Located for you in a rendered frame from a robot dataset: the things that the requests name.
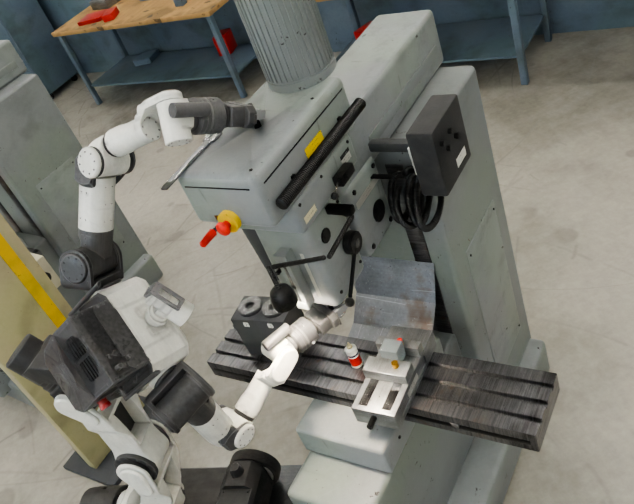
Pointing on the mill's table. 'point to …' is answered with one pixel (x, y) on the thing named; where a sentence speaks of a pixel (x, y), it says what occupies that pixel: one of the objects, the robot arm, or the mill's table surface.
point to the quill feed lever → (352, 242)
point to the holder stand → (260, 320)
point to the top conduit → (320, 154)
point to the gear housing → (314, 193)
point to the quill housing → (325, 290)
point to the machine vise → (390, 392)
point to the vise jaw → (377, 369)
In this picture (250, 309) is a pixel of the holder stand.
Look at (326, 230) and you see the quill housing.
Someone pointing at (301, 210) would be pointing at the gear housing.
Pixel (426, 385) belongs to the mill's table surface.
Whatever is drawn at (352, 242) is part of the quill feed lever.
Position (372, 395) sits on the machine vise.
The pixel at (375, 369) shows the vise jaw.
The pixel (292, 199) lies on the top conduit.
